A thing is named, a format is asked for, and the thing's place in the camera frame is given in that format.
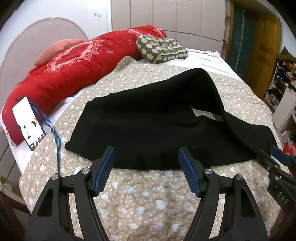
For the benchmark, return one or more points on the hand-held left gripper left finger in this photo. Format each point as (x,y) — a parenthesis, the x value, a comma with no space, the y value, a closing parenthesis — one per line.
(104,172)

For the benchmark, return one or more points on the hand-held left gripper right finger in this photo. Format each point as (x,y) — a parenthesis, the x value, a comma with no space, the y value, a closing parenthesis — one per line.
(190,172)

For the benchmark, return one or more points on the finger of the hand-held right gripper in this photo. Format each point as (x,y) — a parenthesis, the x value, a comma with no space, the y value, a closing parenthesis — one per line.
(281,154)
(268,161)

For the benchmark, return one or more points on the black pants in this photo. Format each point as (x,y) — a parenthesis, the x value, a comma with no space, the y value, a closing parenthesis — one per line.
(150,120)

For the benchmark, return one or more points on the red printed bag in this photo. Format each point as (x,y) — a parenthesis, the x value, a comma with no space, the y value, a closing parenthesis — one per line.
(291,148)

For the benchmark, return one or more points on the beige spotted quilt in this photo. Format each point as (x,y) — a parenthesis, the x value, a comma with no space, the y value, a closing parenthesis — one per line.
(148,204)

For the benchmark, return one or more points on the cluttered white shelf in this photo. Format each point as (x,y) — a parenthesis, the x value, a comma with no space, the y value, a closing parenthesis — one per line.
(282,92)

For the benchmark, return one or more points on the smartphone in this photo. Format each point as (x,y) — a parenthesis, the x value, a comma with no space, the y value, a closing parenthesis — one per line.
(27,122)

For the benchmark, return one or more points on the yellow door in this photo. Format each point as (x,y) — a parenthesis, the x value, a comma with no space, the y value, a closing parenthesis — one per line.
(266,53)

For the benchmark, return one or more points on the red floral duvet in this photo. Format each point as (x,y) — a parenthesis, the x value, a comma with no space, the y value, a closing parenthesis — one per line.
(76,62)

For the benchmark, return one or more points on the dark green curtain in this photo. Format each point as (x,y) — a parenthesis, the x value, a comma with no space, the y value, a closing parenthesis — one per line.
(241,39)

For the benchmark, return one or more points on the green patterned cushion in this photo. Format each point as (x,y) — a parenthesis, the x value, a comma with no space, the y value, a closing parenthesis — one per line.
(159,48)

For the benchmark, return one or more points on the pink pillow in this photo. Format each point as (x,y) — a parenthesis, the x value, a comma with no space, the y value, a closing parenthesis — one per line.
(60,47)

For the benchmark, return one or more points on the pale round headboard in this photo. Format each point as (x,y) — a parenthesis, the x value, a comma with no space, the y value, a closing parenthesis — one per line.
(30,37)

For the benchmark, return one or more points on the pale wardrobe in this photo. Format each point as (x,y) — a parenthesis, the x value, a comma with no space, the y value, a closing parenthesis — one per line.
(166,16)

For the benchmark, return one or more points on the wall thermostat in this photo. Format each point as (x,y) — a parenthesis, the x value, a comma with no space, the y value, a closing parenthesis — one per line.
(97,15)

